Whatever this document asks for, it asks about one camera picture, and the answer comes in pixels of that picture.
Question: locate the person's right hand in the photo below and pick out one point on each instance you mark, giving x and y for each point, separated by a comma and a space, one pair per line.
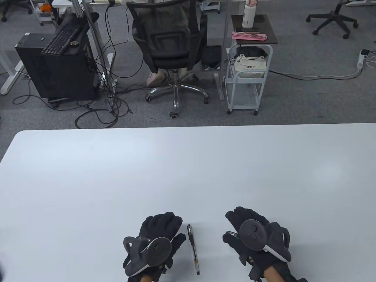
243, 214

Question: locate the person's left hand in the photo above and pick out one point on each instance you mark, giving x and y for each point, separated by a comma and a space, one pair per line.
161, 226

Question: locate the black clear gel pen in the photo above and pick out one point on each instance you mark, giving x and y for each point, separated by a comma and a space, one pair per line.
192, 243

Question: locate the person's right forearm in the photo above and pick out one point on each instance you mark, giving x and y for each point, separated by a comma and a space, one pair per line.
270, 276

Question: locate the person's left forearm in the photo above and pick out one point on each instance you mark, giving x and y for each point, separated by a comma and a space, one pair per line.
147, 278

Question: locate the black round right hand tracker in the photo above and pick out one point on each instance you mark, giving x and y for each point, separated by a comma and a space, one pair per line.
252, 235

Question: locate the black round hand tracker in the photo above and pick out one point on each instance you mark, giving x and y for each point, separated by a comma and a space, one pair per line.
252, 235
158, 251

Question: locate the black round left hand tracker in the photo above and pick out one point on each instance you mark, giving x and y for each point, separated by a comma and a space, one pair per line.
158, 251

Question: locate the white table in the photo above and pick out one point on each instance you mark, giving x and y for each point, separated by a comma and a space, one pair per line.
188, 164

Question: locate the white rolling cart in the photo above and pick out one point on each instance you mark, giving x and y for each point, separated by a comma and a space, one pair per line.
246, 80

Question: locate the white handbag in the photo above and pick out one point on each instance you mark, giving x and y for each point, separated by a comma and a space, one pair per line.
249, 62

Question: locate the black box under desk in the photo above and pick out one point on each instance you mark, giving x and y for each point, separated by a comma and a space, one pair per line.
211, 57

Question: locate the black bag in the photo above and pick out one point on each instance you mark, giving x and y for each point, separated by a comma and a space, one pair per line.
249, 51

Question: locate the pink pouch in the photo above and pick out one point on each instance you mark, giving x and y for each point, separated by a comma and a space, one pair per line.
249, 36

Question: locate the black computer tower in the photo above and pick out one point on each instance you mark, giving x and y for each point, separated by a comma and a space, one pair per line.
58, 76

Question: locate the black mesh office chair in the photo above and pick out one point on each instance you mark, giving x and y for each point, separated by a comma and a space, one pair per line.
167, 44

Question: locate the brown side table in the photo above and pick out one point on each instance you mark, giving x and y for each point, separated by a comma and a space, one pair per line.
270, 32

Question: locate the black phone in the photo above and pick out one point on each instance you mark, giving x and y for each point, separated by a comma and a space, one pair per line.
246, 29

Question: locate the white desk leg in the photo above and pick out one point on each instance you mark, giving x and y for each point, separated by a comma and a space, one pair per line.
225, 29

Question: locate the white power strip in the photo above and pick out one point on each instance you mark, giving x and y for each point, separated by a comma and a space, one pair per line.
359, 61

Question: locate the white bottle pink lid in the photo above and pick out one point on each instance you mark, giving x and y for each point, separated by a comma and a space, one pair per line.
249, 16

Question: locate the small tape roll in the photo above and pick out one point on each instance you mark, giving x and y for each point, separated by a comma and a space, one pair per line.
74, 43

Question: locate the black keyboard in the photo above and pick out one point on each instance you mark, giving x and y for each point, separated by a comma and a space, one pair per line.
60, 39

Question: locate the black office chair base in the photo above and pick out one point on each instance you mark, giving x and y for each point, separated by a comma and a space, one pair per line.
3, 19
335, 16

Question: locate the orange object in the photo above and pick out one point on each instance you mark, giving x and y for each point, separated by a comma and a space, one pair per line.
46, 7

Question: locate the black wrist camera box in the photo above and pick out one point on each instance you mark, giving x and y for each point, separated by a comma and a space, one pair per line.
299, 280

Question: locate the metal desk leg post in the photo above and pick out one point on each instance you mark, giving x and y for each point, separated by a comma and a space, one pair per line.
97, 38

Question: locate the white desk foot frame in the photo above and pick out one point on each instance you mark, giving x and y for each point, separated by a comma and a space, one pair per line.
10, 80

